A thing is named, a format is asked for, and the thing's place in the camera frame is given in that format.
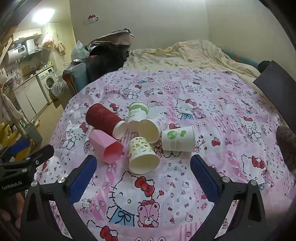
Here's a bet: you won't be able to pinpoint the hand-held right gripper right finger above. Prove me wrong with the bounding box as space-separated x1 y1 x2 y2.
189 154 269 241

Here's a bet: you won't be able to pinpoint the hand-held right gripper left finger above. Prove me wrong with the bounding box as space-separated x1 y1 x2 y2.
20 154 97 241

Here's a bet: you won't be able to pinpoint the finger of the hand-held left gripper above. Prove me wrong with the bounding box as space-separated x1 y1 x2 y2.
22 145 55 168
0 138 32 163

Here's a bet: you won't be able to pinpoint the pink hexagonal plastic cup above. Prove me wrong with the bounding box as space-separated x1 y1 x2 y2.
89 129 124 164

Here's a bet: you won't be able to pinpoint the white cup green globe print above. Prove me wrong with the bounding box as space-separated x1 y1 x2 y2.
161 125 196 153

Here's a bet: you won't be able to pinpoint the dark red ribbed paper cup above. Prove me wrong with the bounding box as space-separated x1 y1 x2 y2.
86 103 128 140

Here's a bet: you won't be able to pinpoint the cream cartoon print paper cup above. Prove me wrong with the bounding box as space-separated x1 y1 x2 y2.
128 136 160 175

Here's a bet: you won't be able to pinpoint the plain white paper cup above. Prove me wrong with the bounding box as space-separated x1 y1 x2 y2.
138 117 167 144

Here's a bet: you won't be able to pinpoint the white cup green leaf print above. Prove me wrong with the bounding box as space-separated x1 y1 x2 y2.
127 101 149 132

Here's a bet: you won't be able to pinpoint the yellow crate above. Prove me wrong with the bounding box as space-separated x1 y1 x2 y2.
0 122 19 149

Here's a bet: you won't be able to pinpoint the grey waste bin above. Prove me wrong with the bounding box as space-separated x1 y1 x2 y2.
25 124 43 146

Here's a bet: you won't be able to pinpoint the white hanging garment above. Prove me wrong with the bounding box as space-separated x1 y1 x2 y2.
0 91 28 131

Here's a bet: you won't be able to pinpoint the white base cabinet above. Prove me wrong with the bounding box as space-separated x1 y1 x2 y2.
13 76 49 121

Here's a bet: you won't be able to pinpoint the pink cartoon printed blanket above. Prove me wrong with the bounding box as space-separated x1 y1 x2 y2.
37 67 296 241

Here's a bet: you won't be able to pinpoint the white washing machine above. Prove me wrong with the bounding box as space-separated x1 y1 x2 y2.
36 67 60 104

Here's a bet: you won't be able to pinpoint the blue chair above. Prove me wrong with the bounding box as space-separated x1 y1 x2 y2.
62 62 90 94

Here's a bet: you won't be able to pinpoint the brown fuzzy object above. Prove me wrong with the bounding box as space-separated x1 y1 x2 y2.
276 126 296 174

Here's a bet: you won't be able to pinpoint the white water heater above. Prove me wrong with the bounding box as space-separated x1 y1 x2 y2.
6 39 35 63

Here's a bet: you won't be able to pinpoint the white plastic bag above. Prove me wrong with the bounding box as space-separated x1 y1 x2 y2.
70 40 90 61

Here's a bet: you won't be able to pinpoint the hanging pink beige cloths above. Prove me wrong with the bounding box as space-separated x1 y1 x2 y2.
41 36 66 56

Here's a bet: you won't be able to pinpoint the black bag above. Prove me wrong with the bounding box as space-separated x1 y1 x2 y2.
86 44 130 82

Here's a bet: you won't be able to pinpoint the dark brown board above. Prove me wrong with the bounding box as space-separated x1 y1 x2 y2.
252 60 296 103

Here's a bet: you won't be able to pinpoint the cream crumpled duvet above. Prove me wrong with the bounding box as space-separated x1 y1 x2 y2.
122 40 262 79

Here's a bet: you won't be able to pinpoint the teal bed edge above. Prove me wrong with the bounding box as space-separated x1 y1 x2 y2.
221 47 260 68

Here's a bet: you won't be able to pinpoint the grey dark-edged pillow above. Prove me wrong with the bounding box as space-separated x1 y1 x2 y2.
88 28 135 47

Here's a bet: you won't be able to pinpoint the white wall cabinet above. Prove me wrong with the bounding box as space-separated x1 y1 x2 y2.
12 27 43 42

